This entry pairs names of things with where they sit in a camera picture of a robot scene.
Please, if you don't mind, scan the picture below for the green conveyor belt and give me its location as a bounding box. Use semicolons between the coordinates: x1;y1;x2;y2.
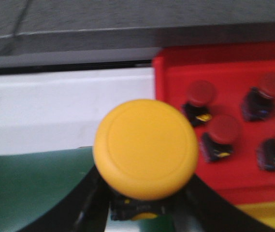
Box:
0;147;174;232

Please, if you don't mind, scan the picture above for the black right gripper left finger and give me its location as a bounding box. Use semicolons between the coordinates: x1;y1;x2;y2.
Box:
20;166;111;232

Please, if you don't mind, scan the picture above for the white base panel under slabs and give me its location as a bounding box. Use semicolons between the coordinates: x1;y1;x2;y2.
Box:
0;47;162;70

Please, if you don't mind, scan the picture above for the grey stone slab right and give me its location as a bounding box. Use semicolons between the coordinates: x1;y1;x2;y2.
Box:
0;0;275;56

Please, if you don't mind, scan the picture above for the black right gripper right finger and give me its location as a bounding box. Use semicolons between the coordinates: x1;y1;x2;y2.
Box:
173;175;265;232

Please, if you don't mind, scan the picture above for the red plastic tray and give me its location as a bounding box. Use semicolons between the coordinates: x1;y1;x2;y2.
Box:
152;42;275;204

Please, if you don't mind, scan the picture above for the red mushroom push button switch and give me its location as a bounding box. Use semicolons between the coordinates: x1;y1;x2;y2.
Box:
182;80;217;127

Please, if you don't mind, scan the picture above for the yellow plastic tray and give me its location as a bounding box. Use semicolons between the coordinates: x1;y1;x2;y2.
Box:
236;202;275;229

